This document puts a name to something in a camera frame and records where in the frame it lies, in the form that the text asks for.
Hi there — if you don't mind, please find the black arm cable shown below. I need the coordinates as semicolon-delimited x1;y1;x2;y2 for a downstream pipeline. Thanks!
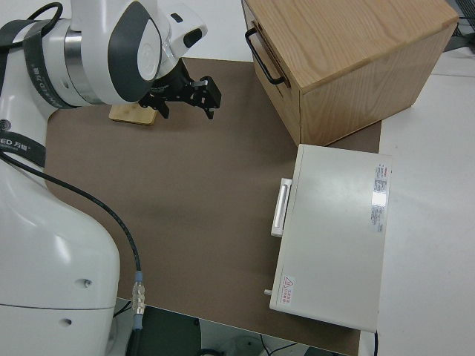
0;1;148;356

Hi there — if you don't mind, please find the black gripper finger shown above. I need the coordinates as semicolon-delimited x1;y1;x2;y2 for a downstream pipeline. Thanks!
196;76;223;121
139;93;172;120

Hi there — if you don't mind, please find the wooden mug rack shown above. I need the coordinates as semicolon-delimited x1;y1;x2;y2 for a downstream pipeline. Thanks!
108;103;157;129

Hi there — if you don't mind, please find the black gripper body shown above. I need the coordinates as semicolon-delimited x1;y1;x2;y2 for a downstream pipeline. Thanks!
148;59;203;108

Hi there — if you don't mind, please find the white toaster oven handle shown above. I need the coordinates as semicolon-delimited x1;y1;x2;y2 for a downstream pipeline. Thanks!
270;178;293;238

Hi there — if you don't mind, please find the white toaster oven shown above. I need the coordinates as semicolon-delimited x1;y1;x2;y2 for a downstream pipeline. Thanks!
263;143;393;332

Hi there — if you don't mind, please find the black cabinet handle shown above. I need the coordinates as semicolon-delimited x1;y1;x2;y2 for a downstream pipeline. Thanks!
244;28;286;85

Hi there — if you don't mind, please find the brown table mat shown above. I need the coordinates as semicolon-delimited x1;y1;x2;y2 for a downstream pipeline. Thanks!
44;57;383;356

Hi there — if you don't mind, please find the wooden cabinet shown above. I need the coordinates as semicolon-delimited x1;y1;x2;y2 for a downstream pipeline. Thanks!
243;0;461;146

